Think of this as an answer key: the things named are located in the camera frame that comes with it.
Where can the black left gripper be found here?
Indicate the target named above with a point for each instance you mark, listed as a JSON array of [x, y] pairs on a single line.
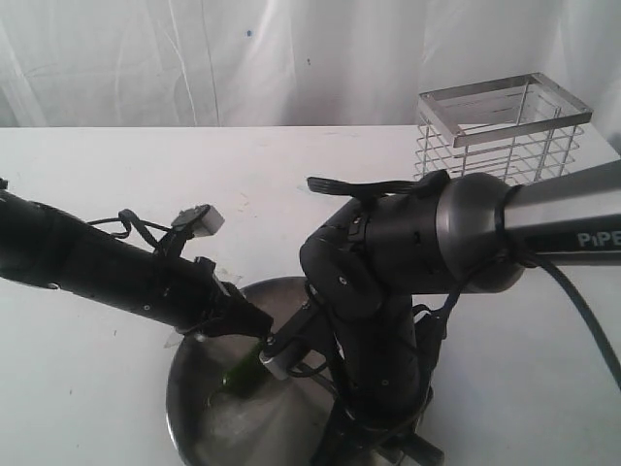
[[202, 304]]

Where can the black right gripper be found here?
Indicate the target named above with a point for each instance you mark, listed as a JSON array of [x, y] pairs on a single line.
[[349, 436]]

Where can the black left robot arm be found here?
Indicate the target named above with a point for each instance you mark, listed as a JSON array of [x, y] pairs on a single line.
[[44, 247]]

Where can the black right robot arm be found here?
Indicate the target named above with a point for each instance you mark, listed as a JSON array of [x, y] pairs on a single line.
[[387, 269]]

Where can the round stainless steel plate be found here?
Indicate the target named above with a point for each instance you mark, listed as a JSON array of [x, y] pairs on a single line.
[[233, 417]]

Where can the white backdrop curtain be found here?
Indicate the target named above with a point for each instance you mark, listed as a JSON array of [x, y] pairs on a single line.
[[250, 63]]

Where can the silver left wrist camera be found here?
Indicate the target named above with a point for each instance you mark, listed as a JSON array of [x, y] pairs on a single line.
[[199, 221]]

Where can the chrome wire utensil holder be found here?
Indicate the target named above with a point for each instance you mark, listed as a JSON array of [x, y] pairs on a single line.
[[520, 129]]

